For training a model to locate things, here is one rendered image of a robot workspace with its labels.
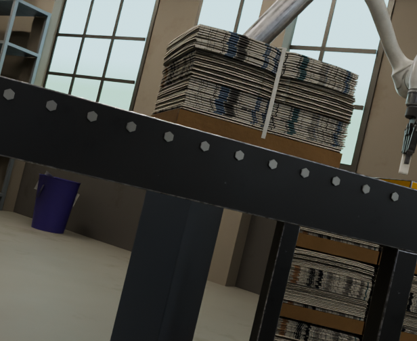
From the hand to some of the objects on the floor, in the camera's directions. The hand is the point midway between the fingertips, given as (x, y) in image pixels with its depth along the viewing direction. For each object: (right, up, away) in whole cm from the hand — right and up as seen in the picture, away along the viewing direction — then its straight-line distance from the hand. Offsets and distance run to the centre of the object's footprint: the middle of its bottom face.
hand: (405, 164), depth 218 cm
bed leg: (-63, -82, -52) cm, 115 cm away
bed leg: (-47, -84, -99) cm, 138 cm away
